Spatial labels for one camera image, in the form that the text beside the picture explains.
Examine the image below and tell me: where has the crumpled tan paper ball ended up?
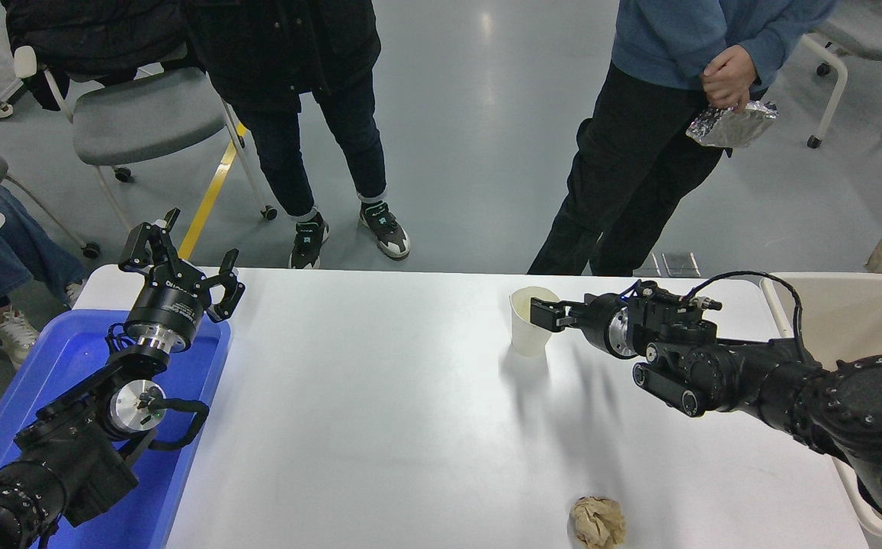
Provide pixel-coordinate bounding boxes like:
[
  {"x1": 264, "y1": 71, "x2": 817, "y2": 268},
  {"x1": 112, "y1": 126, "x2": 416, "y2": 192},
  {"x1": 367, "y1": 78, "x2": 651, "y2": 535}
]
[{"x1": 569, "y1": 496, "x2": 627, "y2": 549}]

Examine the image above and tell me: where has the blue plastic tray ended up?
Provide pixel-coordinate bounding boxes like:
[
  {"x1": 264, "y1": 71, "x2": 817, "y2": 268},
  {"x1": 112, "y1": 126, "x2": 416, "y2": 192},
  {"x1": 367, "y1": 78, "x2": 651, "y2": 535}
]
[{"x1": 0, "y1": 309, "x2": 232, "y2": 549}]

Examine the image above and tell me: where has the seated person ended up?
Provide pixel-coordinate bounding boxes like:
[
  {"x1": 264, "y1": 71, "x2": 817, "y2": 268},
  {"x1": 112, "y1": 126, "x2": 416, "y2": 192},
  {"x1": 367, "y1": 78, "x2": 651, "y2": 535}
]
[{"x1": 0, "y1": 130, "x2": 91, "y2": 371}]

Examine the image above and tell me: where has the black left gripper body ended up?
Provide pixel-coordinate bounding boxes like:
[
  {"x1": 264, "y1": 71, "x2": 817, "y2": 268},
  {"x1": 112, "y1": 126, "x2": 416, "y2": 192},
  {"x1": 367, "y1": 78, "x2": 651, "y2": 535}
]
[{"x1": 127, "y1": 273, "x2": 209, "y2": 342}]

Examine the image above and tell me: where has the standing person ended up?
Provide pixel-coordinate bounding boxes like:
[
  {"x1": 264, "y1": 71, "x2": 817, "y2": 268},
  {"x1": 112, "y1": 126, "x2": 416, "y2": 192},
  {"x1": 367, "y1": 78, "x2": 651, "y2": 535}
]
[{"x1": 181, "y1": 0, "x2": 411, "y2": 270}]

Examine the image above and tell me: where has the black jacket on chair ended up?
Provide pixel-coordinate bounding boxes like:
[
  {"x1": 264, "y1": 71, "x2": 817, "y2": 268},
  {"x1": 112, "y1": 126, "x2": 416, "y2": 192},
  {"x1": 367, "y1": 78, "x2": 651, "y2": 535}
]
[{"x1": 2, "y1": 0, "x2": 186, "y2": 111}]

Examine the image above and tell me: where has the grey chair with white frame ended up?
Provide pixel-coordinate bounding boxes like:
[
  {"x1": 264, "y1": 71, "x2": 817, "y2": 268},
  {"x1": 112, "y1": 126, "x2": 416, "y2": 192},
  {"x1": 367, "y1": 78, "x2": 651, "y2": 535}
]
[
  {"x1": 14, "y1": 46, "x2": 280, "y2": 260},
  {"x1": 799, "y1": 0, "x2": 882, "y2": 149}
]

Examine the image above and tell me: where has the foil tray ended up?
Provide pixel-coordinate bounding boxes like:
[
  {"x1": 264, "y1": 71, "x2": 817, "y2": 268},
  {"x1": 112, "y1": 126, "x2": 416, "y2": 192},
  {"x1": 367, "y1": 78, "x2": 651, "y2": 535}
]
[{"x1": 686, "y1": 101, "x2": 779, "y2": 149}]

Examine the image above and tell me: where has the person's left hand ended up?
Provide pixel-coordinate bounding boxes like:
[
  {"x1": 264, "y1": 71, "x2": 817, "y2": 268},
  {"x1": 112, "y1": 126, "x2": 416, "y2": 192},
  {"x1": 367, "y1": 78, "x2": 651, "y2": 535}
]
[{"x1": 702, "y1": 44, "x2": 759, "y2": 114}]

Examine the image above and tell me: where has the white paper cup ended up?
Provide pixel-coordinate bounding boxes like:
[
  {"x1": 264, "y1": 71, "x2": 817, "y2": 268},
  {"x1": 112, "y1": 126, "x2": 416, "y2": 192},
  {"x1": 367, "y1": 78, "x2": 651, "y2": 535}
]
[{"x1": 509, "y1": 286, "x2": 563, "y2": 358}]

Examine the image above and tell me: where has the large pale plastic bin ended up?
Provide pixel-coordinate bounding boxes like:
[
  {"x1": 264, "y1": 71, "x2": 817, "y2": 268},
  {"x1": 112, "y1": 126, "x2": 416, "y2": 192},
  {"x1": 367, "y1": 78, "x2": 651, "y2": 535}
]
[{"x1": 759, "y1": 272, "x2": 882, "y2": 549}]

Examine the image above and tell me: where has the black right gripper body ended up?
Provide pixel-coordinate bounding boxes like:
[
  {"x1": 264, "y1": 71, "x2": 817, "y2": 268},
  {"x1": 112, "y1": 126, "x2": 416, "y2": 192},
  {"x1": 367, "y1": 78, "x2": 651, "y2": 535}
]
[{"x1": 582, "y1": 293, "x2": 626, "y2": 355}]

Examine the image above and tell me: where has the person holding foil tray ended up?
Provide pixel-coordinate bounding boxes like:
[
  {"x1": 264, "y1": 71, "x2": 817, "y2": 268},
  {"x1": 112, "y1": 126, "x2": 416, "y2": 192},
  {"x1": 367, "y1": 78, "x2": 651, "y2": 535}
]
[{"x1": 526, "y1": 0, "x2": 842, "y2": 277}]

